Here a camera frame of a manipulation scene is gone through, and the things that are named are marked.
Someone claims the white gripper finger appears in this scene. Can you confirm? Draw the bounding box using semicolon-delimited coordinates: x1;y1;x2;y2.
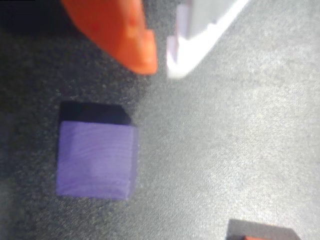
166;0;251;80

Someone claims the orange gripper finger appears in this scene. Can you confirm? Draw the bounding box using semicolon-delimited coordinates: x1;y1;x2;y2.
61;0;159;76

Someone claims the purple wooden cube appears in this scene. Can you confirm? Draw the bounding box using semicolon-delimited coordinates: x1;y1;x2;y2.
55;120;140;201

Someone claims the black table mat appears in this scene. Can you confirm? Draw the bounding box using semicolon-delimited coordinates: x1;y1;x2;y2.
0;0;320;240

